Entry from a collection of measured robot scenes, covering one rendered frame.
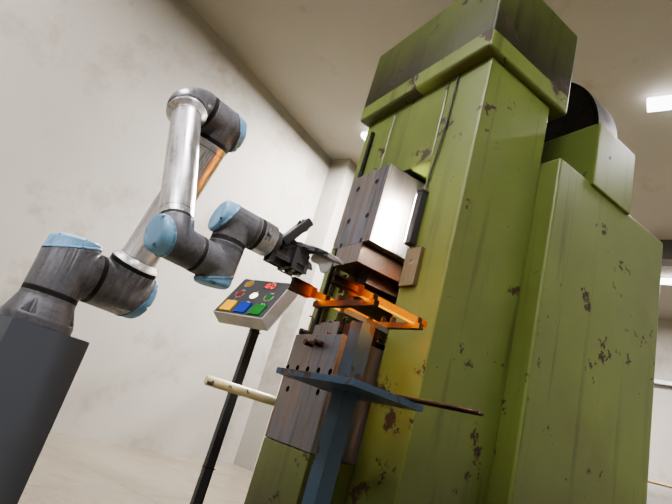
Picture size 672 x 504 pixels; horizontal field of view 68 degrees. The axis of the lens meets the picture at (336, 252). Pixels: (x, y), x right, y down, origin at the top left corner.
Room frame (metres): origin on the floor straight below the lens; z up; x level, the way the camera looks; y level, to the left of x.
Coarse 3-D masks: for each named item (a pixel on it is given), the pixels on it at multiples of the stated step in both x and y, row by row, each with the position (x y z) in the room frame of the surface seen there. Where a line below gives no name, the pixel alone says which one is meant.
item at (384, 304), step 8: (336, 280) 1.42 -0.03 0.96; (344, 280) 1.44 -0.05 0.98; (344, 288) 1.44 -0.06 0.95; (352, 288) 1.46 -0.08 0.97; (360, 288) 1.45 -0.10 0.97; (352, 296) 1.50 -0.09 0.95; (360, 296) 1.49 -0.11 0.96; (368, 296) 1.48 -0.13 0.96; (384, 304) 1.52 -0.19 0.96; (392, 304) 1.54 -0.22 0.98; (392, 312) 1.57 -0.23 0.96; (400, 312) 1.56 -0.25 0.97; (408, 312) 1.58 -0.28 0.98; (408, 320) 1.61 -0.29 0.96
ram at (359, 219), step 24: (384, 168) 2.08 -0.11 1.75; (360, 192) 2.21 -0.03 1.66; (384, 192) 2.05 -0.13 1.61; (408, 192) 2.11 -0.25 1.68; (360, 216) 2.16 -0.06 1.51; (384, 216) 2.06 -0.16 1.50; (408, 216) 2.13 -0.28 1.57; (336, 240) 2.29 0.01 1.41; (360, 240) 2.11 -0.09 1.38; (384, 240) 2.08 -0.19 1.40
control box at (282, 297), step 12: (240, 288) 2.65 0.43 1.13; (252, 288) 2.61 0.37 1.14; (264, 288) 2.57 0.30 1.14; (276, 288) 2.53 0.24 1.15; (240, 300) 2.57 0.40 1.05; (252, 300) 2.53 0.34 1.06; (264, 300) 2.49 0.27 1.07; (276, 300) 2.46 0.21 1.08; (288, 300) 2.52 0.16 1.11; (216, 312) 2.59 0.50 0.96; (228, 312) 2.54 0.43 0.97; (264, 312) 2.43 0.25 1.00; (276, 312) 2.47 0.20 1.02; (240, 324) 2.55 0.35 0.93; (252, 324) 2.48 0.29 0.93; (264, 324) 2.42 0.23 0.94
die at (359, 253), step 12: (348, 252) 2.17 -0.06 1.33; (360, 252) 2.09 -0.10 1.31; (372, 252) 2.12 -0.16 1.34; (336, 264) 2.23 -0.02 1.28; (348, 264) 2.17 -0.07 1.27; (360, 264) 2.12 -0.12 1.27; (372, 264) 2.13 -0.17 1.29; (384, 264) 2.16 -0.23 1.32; (396, 264) 2.19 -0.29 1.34; (384, 276) 2.18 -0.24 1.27; (396, 276) 2.20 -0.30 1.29
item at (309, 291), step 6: (294, 282) 1.62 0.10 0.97; (300, 282) 1.63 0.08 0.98; (306, 282) 1.63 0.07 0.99; (288, 288) 1.62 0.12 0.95; (294, 288) 1.62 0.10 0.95; (300, 288) 1.63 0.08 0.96; (306, 288) 1.65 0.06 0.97; (312, 288) 1.66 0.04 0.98; (300, 294) 1.65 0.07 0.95; (306, 294) 1.65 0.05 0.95; (312, 294) 1.65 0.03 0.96; (318, 294) 1.67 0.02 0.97; (318, 300) 1.70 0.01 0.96
